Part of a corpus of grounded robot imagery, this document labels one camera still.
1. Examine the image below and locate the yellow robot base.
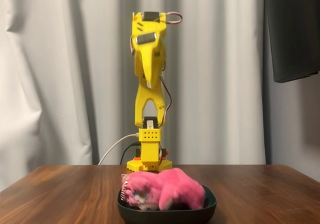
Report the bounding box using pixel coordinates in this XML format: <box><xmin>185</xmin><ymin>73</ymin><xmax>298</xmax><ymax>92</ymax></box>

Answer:
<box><xmin>126</xmin><ymin>158</ymin><xmax>174</xmax><ymax>174</ymax></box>

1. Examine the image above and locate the red white gripper servo wire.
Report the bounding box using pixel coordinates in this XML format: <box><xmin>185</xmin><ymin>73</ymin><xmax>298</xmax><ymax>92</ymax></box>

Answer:
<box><xmin>129</xmin><ymin>34</ymin><xmax>137</xmax><ymax>57</ymax></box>

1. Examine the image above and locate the white power cable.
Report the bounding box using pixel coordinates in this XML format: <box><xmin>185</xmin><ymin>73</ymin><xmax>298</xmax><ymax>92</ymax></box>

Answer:
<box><xmin>97</xmin><ymin>132</ymin><xmax>140</xmax><ymax>166</ymax></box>

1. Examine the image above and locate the white curtain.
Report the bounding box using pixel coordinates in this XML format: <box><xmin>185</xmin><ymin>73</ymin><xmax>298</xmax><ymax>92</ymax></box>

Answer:
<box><xmin>0</xmin><ymin>0</ymin><xmax>274</xmax><ymax>192</ymax></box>

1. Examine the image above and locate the pink white servo wire loop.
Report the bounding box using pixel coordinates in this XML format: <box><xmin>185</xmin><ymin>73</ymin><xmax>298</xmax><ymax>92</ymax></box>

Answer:
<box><xmin>165</xmin><ymin>11</ymin><xmax>184</xmax><ymax>26</ymax></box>

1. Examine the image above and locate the black data cable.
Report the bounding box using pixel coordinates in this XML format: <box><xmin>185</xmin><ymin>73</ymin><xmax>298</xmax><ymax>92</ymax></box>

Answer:
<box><xmin>119</xmin><ymin>141</ymin><xmax>141</xmax><ymax>166</ymax></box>

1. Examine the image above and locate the pink plush strawberry bear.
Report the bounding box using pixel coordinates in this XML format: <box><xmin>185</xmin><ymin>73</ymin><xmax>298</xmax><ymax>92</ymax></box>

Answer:
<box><xmin>120</xmin><ymin>167</ymin><xmax>206</xmax><ymax>211</ymax></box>

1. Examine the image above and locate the black hanging cloth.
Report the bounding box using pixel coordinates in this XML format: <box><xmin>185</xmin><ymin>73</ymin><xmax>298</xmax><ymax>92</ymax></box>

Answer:
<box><xmin>263</xmin><ymin>0</ymin><xmax>320</xmax><ymax>84</ymax></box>

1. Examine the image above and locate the yellow gripper with servo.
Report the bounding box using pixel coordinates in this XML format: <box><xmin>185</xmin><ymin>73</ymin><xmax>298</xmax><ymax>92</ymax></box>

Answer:
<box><xmin>133</xmin><ymin>31</ymin><xmax>167</xmax><ymax>89</ymax></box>

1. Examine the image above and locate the dark green plastic bin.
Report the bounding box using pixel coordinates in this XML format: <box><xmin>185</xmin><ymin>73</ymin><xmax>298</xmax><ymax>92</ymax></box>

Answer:
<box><xmin>116</xmin><ymin>183</ymin><xmax>218</xmax><ymax>223</ymax></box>

